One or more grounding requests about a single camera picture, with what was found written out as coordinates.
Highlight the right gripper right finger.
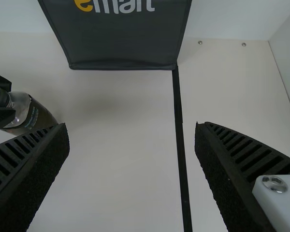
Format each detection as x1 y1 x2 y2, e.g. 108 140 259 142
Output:
194 121 290 232

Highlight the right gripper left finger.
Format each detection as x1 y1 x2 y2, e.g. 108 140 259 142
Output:
0 122 71 232

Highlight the dark coffee bottle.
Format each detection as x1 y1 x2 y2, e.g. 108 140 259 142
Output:
0 87 59 136

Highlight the dark grey bag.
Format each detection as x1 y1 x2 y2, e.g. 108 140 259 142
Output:
37 0 193 71

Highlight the black strip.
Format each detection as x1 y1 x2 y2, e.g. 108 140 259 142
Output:
172 65 193 232

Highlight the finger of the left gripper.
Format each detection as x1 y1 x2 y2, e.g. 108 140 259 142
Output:
0 72 12 92
0 106 16 133

